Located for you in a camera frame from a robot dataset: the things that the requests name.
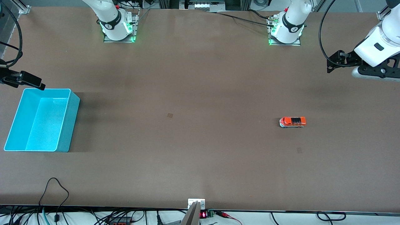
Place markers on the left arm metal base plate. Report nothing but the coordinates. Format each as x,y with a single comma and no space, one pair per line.
297,43

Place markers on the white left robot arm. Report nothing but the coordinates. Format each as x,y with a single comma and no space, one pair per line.
293,15

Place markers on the red digit display module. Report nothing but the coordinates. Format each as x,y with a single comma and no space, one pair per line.
203,215

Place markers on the grey aluminium camera post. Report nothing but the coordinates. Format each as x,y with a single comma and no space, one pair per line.
191,217

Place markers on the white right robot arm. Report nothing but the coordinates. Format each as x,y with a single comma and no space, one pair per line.
109,15

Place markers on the grey box with white lights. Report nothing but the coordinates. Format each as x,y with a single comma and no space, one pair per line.
203,5

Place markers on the orange toy bus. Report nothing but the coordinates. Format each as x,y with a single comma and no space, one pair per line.
293,122

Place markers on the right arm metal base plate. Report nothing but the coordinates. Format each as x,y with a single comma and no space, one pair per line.
135,31

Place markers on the blue plastic box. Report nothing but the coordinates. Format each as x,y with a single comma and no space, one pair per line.
47,125

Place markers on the white mounting plate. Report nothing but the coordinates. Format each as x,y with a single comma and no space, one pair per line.
192,201

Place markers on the aluminium frame profile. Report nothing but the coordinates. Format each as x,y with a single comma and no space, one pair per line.
24,7
382,15

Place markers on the black orange power strip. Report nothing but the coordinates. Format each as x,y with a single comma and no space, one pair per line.
120,223

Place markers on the red clip leads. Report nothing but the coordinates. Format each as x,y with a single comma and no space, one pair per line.
225,214

